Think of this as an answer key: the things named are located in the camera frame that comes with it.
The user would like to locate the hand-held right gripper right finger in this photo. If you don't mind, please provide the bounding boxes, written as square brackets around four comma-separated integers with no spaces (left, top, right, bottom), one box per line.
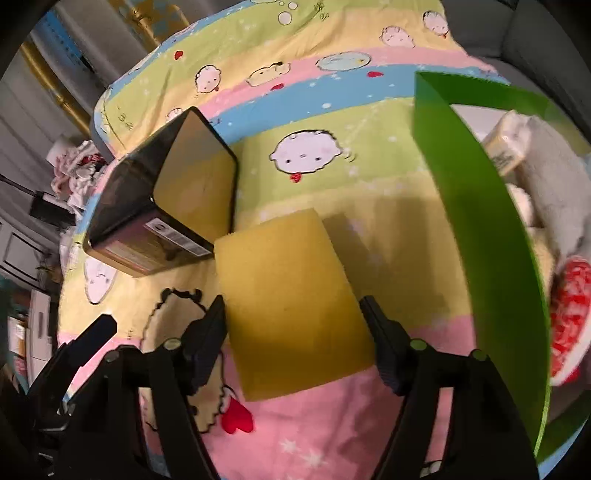
[359,295,541,480]

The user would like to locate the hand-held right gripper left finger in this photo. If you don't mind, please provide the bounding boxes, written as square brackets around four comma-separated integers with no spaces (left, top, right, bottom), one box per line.
[58,295,228,480]

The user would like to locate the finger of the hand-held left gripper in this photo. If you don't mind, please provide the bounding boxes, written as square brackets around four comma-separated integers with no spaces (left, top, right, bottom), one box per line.
[28,314,119,408]

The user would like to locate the yellow sponge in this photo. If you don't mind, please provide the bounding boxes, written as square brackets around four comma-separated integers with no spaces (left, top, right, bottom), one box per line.
[213,208,377,402]

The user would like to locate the green cardboard box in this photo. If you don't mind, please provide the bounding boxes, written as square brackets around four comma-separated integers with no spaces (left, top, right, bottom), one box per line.
[412,70,591,467]

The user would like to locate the grey cream plush toy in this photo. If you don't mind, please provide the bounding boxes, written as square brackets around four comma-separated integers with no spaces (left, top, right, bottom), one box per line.
[508,115,591,264]

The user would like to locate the white cabinet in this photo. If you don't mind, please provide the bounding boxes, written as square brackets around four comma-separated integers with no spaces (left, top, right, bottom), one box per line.
[0,217,61,370]

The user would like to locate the black stand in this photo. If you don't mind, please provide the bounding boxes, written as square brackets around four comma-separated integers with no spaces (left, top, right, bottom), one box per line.
[30,189,75,227]

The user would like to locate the black gold tin box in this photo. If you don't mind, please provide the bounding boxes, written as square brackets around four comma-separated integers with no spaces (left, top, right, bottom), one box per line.
[83,106,238,278]

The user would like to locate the pastel cartoon printed blanket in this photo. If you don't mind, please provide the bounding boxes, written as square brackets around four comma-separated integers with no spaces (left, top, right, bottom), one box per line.
[55,0,513,480]

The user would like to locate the red white patterned packet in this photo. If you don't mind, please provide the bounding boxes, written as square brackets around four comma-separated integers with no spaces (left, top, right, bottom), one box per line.
[547,256,591,386]

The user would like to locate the yellow patterned curtain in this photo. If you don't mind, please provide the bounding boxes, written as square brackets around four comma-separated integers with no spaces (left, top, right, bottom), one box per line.
[21,0,185,134]

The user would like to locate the grey curtain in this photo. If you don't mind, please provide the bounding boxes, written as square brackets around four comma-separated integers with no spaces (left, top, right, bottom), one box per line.
[51,0,153,51]

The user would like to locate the grey sofa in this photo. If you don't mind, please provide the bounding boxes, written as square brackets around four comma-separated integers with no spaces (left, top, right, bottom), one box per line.
[438,0,591,121]

